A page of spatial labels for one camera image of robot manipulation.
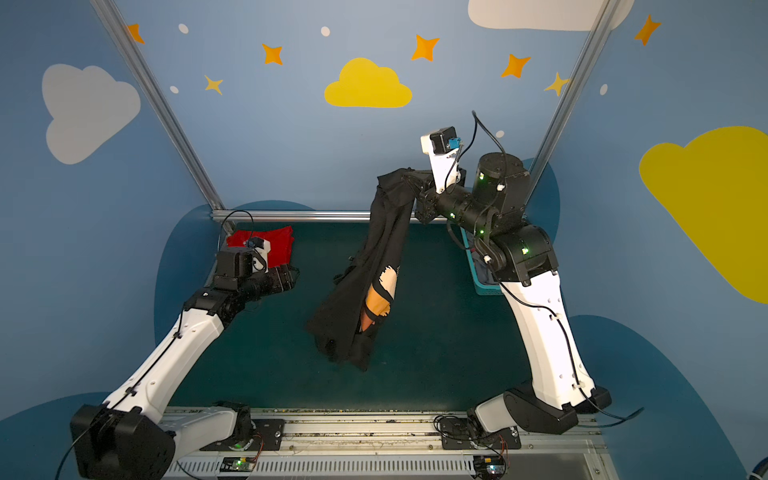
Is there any green circuit board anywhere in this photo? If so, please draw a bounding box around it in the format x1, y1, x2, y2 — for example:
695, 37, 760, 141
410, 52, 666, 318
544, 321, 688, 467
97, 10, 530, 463
219, 457, 257, 473
471, 455, 507, 480

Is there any black printed t shirt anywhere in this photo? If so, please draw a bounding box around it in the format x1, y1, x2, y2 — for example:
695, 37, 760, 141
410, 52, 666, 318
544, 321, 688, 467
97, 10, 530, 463
305, 168, 423, 372

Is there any left aluminium corner post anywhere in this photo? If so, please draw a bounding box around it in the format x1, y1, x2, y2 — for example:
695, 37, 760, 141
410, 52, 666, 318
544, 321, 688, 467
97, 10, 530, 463
90, 0, 226, 210

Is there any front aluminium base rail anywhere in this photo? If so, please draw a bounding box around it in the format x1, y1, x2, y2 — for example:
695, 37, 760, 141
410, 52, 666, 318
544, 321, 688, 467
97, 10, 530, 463
164, 408, 618, 479

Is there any right green circuit board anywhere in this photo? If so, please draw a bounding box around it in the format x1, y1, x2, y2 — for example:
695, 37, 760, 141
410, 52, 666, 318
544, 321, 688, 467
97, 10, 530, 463
471, 455, 507, 480

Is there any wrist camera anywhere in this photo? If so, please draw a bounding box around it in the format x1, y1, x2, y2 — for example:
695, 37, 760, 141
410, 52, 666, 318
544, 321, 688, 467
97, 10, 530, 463
215, 237, 271, 278
420, 126, 461, 194

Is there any right aluminium corner post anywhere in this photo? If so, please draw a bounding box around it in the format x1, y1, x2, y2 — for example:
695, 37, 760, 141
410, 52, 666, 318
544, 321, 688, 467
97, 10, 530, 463
525, 0, 621, 204

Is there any horizontal aluminium frame rail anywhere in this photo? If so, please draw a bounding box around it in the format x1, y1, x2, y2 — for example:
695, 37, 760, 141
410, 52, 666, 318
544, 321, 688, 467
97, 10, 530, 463
211, 209, 448, 224

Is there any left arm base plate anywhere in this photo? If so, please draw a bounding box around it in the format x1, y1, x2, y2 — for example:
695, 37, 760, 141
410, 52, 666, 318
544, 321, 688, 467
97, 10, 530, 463
201, 418, 286, 452

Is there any red folded t shirt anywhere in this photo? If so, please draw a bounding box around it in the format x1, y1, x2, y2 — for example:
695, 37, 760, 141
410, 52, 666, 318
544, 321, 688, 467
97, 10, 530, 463
226, 226, 294, 267

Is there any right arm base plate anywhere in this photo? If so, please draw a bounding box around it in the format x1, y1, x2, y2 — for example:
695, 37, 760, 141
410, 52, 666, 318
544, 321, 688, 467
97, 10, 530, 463
433, 415, 521, 452

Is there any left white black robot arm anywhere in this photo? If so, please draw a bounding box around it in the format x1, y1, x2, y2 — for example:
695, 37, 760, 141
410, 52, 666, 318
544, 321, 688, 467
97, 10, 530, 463
68, 265, 299, 479

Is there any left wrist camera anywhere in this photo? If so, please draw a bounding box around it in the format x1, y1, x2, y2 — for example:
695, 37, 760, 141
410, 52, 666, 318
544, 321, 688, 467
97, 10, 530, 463
215, 237, 271, 278

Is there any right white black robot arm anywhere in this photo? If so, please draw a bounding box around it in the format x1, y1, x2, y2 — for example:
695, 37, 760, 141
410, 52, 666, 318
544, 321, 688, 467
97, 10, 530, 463
411, 151, 611, 434

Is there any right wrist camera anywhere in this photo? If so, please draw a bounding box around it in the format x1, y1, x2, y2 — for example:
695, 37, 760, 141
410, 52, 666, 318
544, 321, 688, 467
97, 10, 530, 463
420, 126, 461, 194

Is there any left green circuit board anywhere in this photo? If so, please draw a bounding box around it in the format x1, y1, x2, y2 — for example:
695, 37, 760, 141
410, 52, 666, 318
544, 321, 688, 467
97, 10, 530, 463
219, 457, 257, 473

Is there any teal plastic basket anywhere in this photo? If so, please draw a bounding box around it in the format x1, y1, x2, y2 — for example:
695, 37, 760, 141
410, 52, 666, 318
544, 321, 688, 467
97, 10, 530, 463
460, 229, 502, 296

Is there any aluminium corner post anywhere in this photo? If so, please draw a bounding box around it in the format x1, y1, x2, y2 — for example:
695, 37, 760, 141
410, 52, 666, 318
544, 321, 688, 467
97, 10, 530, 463
90, 0, 226, 210
525, 0, 621, 204

